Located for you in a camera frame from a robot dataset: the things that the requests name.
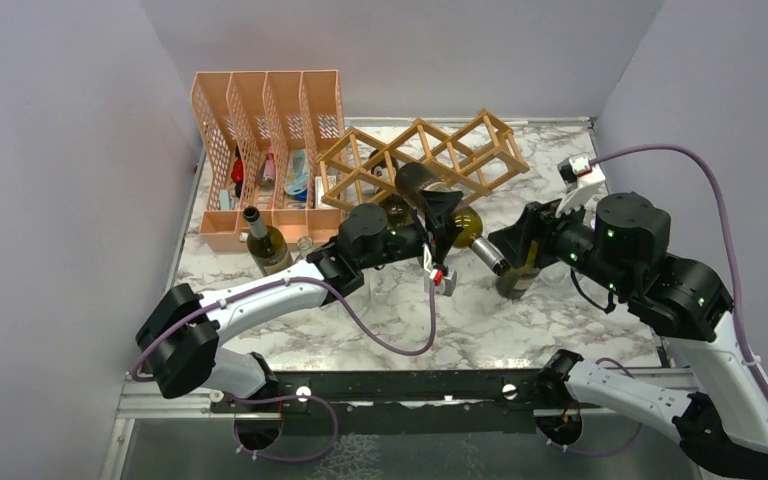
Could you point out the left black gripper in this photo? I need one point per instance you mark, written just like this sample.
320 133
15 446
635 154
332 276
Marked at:
439 208

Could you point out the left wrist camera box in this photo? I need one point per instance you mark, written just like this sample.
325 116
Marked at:
443 282

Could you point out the orange plastic file organizer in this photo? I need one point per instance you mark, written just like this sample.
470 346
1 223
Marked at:
255 111

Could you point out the clear glass jar silver lid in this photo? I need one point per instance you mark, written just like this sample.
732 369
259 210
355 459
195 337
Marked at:
556 275

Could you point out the wooden wine rack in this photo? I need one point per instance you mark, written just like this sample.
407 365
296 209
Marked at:
477 158

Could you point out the standing white wine bottle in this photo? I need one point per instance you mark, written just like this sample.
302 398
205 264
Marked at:
266 244

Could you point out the red item in organizer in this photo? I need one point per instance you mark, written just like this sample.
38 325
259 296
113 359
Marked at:
238 173

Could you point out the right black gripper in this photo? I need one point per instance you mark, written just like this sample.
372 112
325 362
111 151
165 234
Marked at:
539 223

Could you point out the blue item in organizer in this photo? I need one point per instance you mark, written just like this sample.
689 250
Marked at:
297 175

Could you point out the pink item in organizer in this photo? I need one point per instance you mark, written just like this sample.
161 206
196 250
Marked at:
267 173

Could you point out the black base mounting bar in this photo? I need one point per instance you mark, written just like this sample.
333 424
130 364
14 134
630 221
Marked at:
401 402

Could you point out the clear glass bottle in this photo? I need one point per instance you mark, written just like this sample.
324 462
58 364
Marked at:
305 247

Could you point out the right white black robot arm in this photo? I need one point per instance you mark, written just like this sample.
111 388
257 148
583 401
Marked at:
723 427

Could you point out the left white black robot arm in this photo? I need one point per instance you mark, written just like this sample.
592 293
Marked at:
180 342

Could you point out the light blue tube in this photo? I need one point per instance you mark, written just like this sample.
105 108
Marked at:
225 200

